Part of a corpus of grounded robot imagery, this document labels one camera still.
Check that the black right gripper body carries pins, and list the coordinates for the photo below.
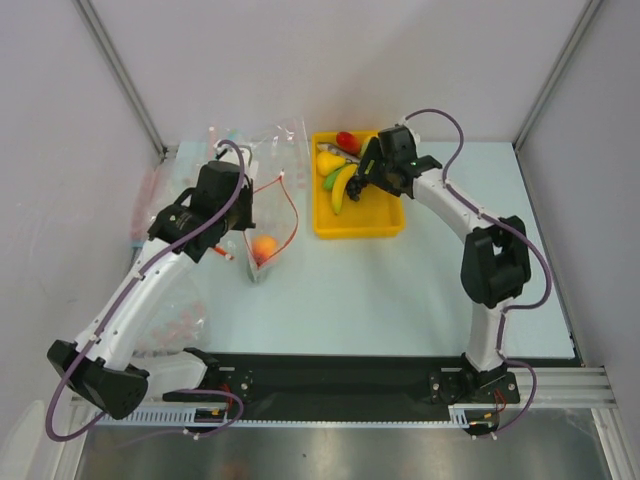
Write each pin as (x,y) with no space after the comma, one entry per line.
(370,163)

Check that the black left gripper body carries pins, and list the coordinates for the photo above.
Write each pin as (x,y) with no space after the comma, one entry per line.
(239,216)

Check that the yellow toy banana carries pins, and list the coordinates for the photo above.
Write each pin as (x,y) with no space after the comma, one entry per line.
(339,187)

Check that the clear orange-zipper zip bag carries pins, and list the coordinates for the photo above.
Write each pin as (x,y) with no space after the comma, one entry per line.
(275,214)

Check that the peach toy fruit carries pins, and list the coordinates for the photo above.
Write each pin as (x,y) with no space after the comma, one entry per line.
(263,247)

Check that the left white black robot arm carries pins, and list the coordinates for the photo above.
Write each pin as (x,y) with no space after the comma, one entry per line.
(98,364)

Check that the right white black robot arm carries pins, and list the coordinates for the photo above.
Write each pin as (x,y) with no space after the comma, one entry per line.
(495,263)

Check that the clear small orange-zipper bag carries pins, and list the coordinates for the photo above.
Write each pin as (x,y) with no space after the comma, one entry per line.
(224,253)

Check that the clear pink-zipper zip bag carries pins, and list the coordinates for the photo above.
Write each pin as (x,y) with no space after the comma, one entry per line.
(144,210)

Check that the dark toy grape bunch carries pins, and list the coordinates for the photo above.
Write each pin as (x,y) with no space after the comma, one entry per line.
(354,187)

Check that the red toy mango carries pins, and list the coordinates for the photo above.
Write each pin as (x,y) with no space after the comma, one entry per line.
(348,142)

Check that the grey toy fish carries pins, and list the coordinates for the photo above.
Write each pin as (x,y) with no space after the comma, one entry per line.
(335,150)

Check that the green toy vegetable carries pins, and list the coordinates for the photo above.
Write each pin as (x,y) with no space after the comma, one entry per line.
(330,180)

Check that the yellow plastic bin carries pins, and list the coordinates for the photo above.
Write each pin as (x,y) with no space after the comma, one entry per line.
(377,214)

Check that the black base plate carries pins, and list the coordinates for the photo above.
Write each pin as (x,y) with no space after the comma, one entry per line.
(329,388)

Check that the left aluminium corner post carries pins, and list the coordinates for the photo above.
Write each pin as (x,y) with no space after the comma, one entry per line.
(109,52)

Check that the aluminium corner post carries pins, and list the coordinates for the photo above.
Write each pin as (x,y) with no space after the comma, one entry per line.
(571,46)
(109,52)

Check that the right aluminium corner post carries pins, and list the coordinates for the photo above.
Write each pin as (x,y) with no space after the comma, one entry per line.
(571,46)

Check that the white slotted cable duct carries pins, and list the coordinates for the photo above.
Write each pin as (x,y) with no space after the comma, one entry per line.
(201,417)

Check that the aluminium front rail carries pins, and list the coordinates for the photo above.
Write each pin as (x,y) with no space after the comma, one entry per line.
(543,386)

